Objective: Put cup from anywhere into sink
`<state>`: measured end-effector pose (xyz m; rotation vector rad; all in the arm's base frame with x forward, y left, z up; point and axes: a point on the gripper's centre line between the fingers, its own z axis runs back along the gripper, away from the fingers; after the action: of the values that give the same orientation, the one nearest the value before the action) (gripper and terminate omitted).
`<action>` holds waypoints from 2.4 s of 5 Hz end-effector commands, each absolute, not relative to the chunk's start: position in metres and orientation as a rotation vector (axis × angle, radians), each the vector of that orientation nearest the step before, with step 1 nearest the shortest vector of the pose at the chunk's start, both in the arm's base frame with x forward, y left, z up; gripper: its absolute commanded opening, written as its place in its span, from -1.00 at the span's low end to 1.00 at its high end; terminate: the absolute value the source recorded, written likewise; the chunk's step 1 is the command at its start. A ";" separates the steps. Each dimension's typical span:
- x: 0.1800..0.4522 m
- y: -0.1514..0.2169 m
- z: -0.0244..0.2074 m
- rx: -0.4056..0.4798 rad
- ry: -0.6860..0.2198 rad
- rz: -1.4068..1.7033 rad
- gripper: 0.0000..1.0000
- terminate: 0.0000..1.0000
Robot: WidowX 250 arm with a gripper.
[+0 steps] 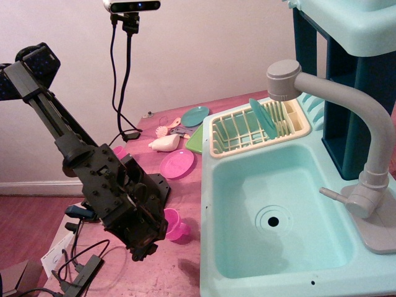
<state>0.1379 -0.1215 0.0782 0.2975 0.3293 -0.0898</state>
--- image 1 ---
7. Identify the small pink toy cup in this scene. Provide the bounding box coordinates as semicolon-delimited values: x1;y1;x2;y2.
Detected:
113;146;127;160

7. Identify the grey toy faucet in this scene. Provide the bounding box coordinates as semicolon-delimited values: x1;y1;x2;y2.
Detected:
267;59;395;254

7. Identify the dark blue toy shelf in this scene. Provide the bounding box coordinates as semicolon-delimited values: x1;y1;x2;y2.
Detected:
288;1;395;180

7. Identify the pink toy cup with handle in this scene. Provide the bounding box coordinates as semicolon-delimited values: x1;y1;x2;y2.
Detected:
164;208;191;241

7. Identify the grey toy spatula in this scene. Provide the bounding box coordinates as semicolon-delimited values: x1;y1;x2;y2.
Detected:
170;126;196;139

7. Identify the brown cardboard box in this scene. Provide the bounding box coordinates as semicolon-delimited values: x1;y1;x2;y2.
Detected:
1;260;43;296

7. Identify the green cutting board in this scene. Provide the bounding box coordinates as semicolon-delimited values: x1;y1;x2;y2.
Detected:
185;124;203;154

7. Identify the peach toy dish brush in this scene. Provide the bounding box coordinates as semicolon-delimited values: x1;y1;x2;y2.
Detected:
155;118;181;138

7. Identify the teal toy sink unit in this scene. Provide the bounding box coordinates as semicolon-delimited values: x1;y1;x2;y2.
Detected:
200;94;395;296

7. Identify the teal plate in rack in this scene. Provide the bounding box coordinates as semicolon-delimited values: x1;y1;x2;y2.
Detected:
249;98;278;139

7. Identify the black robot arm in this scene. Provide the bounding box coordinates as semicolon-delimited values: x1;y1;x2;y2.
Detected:
1;43;170;261

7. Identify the cream dish rack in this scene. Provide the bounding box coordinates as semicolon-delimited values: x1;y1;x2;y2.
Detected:
206;98;311;158

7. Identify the cream toy soap bottle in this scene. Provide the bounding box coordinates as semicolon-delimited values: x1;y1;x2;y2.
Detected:
148;134;180;152

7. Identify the pink toy plate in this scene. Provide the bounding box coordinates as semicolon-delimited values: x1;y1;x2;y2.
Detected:
160;149;195;179

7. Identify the teal toy plate on table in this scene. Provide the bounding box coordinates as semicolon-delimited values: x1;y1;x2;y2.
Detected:
181;106;210;127

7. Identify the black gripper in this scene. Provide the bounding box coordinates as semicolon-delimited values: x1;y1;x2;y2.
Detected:
62;144;169;262

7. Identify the depth camera on stand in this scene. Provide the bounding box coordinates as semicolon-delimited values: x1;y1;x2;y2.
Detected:
103;1;161;14

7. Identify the black camera stand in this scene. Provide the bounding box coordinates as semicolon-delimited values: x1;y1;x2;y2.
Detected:
116;12;142;142

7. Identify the black camera cable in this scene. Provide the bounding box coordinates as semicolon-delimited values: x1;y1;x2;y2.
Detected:
105;14;140;149

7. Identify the black usb hub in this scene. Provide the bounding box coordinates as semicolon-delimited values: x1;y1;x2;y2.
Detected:
63;255;104;297

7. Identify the white paper card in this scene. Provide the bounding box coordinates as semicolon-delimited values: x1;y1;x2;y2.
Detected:
40;232;74;278

